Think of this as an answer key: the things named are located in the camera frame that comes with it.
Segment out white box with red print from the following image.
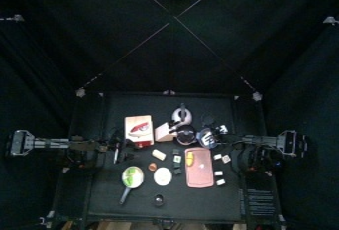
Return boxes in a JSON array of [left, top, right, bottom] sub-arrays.
[[123, 114, 156, 145]]

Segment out cream butter block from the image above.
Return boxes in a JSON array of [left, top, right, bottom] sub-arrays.
[[151, 148, 168, 162]]

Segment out white toy kettle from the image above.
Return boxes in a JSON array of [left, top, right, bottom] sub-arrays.
[[171, 102, 195, 127]]

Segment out blue mug with white print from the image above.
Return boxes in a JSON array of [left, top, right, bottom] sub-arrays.
[[195, 127, 220, 150]]

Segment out small white plate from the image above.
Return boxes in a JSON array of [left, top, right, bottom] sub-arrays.
[[152, 167, 174, 187]]

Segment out black pot with lid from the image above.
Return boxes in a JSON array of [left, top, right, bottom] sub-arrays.
[[175, 124, 199, 146]]

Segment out pink cutting board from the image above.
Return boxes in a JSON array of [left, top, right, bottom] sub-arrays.
[[184, 146, 216, 189]]

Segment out frying pan with green vegetable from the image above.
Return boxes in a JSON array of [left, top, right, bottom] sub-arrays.
[[118, 165, 146, 206]]

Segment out wooden knife block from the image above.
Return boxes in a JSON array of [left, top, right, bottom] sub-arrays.
[[154, 122, 179, 143]]

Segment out yellow toy pepper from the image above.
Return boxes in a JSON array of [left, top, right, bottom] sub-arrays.
[[186, 151, 196, 167]]

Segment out round black lid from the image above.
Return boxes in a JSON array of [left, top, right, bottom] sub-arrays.
[[202, 114, 218, 127]]

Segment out grey wall bracket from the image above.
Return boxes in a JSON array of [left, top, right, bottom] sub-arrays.
[[0, 14, 27, 23], [322, 16, 339, 26]]

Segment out small black cup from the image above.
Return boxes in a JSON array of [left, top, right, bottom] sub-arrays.
[[152, 193, 167, 207]]

